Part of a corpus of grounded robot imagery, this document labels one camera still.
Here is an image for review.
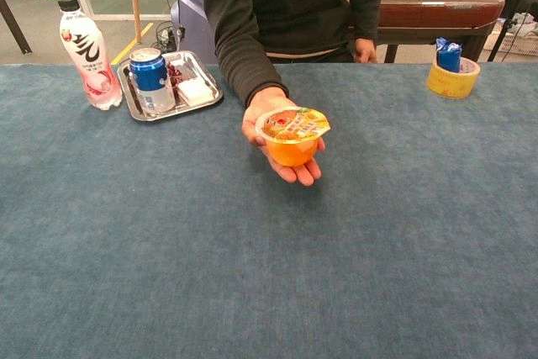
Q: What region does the person's left hand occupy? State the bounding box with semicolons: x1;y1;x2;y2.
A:
354;38;378;65

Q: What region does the person's right hand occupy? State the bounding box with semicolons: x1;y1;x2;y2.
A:
241;87;327;187

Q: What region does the orange jelly cup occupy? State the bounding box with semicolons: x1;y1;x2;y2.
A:
255;105;332;168

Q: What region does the person's right forearm dark sleeve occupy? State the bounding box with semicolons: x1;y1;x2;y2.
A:
213;9;290;108

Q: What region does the small white box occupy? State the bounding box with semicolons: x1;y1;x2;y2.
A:
176;77;214;107

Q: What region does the steel tray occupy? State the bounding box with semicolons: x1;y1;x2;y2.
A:
116;50;224;122

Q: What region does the brown wooden game table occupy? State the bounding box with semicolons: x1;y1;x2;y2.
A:
344;0;505;64

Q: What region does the blue snack packet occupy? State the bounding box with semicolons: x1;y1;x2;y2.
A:
435;37;463;74

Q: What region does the yellow tape roll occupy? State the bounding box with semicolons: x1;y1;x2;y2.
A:
425;57;482;100

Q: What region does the red fruit pile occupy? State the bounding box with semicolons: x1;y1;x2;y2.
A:
166;60;186;87

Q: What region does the light blue machine base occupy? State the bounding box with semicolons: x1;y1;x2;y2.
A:
170;0;219;65

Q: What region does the blue soda can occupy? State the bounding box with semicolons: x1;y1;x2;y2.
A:
128;47;177;115

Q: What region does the black tripod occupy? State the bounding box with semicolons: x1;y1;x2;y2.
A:
487;0;538;62

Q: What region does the white plastic basket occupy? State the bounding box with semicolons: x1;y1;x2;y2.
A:
483;18;538;56

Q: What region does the blue table cloth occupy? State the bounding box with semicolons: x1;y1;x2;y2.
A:
0;62;538;359

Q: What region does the pink drink bottle black cap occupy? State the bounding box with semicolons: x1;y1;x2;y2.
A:
57;0;124;111

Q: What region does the dark table leg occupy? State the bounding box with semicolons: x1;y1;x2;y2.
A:
0;0;33;55

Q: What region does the black cable tangle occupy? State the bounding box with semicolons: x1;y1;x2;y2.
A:
153;20;186;54

